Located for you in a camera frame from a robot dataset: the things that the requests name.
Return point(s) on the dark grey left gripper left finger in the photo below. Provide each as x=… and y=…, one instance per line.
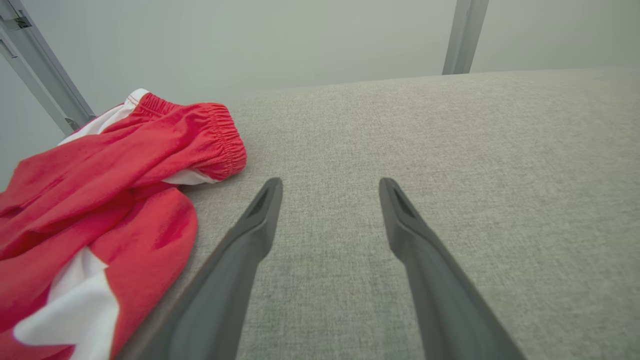
x=215, y=300

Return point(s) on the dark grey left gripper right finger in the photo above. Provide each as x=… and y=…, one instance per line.
x=440, y=310

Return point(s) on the red shorts white stripe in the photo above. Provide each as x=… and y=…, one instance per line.
x=100, y=165

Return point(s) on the grey partition post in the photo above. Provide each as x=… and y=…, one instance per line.
x=465, y=35

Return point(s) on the grey metal frame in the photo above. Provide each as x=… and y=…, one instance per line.
x=45, y=65

